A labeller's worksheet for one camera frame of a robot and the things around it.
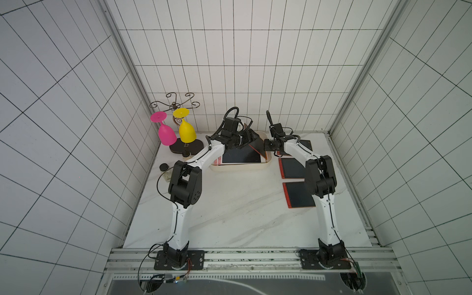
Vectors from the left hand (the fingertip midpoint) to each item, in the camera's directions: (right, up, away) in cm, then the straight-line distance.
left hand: (254, 140), depth 92 cm
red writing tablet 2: (+35, -1, +22) cm, 42 cm away
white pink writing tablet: (-8, -8, +18) cm, 22 cm away
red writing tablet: (+3, -2, +9) cm, 9 cm away
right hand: (+11, 0, +16) cm, 19 cm away
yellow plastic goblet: (-33, +5, -4) cm, 34 cm away
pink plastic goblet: (-45, +3, -2) cm, 45 cm away
